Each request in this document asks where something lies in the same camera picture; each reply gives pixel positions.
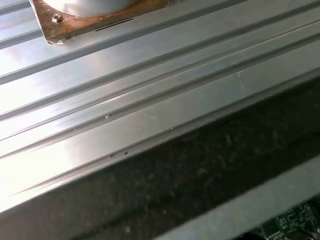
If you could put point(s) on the black PC case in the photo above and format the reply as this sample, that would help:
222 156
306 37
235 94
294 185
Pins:
175 175

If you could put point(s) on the green motherboard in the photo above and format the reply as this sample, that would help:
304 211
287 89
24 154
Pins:
287 222

